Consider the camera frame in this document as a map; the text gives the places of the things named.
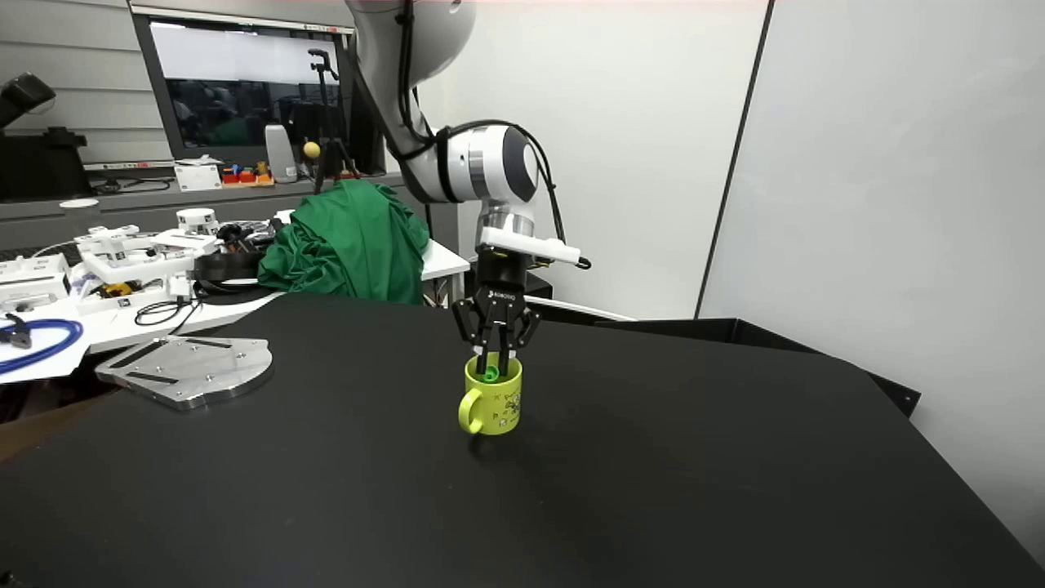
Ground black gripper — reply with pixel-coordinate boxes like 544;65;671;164
448;253;544;380

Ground yellow-green plastic cup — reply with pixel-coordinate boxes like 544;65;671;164
455;354;528;440

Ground green cloth pile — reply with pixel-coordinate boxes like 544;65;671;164
256;178;435;310

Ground white side table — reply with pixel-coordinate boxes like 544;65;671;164
0;210;474;386

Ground white plastic bottle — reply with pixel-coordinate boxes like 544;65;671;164
261;121;300;186

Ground red orange small toys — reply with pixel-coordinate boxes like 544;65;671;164
218;161;278;189

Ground silver metal mounting plate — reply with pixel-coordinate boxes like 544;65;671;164
92;334;273;412

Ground small white box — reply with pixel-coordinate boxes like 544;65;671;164
173;157;224;198

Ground large dark framed window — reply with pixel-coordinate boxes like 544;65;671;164
126;0;366;173

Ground white plastic parts pile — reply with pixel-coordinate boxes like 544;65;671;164
72;207;224;288

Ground grey counter shelf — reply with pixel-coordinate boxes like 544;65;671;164
0;173;363;263

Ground small white parts tray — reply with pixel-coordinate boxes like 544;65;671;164
0;253;72;315

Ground black office chair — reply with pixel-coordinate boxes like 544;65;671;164
0;72;92;207

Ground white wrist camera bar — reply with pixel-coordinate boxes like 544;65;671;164
474;222;594;274

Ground black camera tripod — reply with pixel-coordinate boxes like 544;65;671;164
307;47;355;201

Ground black wall corner strip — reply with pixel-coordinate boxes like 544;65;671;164
693;0;780;325

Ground black coiled cable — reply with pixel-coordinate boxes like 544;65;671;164
130;290;206;331

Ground blue hose loop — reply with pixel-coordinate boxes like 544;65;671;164
0;315;88;383

